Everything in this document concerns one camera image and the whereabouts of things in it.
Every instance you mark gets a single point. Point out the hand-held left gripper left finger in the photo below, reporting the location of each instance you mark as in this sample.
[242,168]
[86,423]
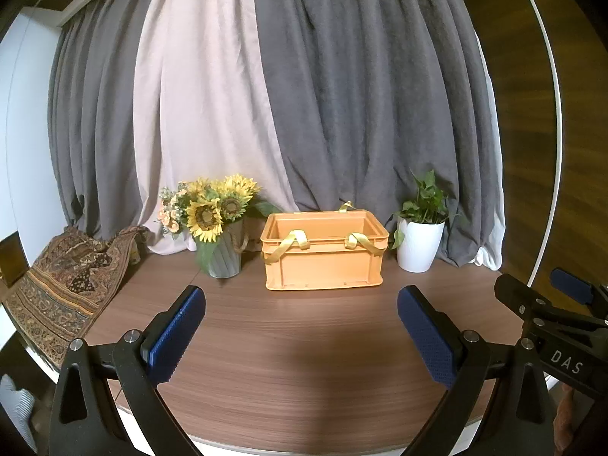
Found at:
[175,332]

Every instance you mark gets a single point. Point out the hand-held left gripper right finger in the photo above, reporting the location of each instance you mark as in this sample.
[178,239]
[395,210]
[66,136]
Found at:
[427,337]

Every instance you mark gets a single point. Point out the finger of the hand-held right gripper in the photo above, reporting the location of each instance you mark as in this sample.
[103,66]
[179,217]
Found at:
[515,292]
[570,284]

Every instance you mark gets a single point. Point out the orange plastic crate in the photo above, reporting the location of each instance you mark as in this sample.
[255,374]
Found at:
[323,266]

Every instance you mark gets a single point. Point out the person's right forearm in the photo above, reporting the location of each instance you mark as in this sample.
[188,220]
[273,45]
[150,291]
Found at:
[565,411]

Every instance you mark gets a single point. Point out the grey ribbed vase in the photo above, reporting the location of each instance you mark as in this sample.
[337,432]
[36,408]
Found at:
[225,259]

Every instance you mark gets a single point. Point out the white ribbed plant pot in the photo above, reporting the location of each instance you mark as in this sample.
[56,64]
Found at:
[420,247]

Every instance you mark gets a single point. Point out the sunflower bouquet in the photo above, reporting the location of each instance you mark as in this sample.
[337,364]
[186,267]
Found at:
[204,216]

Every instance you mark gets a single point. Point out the brown patterned cloth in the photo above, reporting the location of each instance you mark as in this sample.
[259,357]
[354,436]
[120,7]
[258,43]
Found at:
[61,275]

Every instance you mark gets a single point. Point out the green leafy plant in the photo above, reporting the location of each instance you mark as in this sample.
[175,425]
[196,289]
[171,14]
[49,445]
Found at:
[427,199]

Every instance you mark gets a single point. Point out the white ribbed cushion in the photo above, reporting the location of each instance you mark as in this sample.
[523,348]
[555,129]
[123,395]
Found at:
[16,401]

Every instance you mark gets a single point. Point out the grey curtain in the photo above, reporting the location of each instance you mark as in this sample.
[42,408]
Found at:
[99,128]
[380,104]

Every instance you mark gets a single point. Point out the beige curtain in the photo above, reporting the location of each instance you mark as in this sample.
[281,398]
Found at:
[199,104]

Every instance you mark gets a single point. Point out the white door frame strip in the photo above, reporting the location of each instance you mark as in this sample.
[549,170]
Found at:
[551,104]

